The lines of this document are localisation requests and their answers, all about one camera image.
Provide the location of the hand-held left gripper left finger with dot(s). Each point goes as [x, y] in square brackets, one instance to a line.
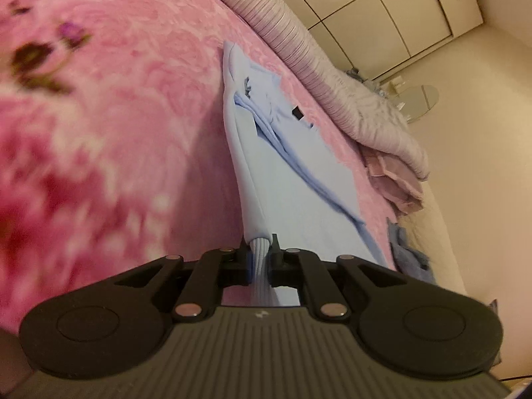
[248, 264]

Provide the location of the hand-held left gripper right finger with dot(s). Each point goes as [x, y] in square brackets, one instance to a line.
[273, 264]

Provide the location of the light blue garment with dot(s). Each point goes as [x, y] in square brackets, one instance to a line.
[291, 199]

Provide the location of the dark blue cloth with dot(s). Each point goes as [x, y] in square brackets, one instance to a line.
[409, 257]

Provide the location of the pink folded cloth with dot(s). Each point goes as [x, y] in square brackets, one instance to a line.
[395, 183]

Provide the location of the beige mattress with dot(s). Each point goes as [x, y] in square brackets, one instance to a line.
[440, 249]

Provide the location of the lilac ribbed quilt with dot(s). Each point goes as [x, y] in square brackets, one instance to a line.
[365, 104]

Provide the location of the pink floral blanket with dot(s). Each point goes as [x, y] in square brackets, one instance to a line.
[124, 112]

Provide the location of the cream wardrobe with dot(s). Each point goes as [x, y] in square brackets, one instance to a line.
[395, 8]

